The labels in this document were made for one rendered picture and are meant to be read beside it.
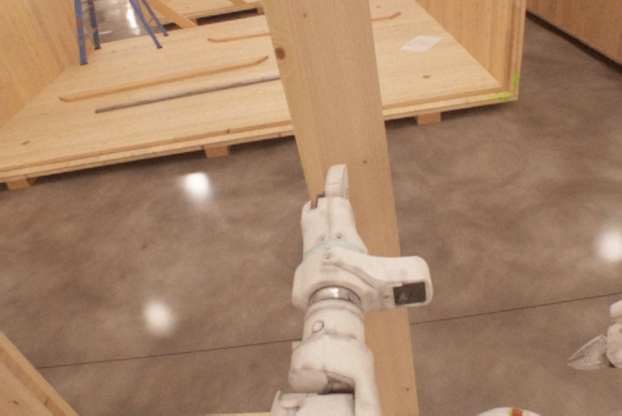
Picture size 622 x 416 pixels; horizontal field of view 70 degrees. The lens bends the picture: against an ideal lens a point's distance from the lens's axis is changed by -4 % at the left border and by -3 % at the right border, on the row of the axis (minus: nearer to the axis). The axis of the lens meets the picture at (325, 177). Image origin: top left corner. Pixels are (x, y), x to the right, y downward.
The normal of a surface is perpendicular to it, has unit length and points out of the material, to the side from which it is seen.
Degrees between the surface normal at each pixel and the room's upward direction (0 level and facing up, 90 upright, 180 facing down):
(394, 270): 5
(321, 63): 90
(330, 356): 3
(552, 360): 0
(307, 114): 90
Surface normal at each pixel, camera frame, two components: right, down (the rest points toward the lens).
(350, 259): 0.35, -0.77
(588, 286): -0.14, -0.82
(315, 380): -0.32, 0.57
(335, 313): 0.11, -0.83
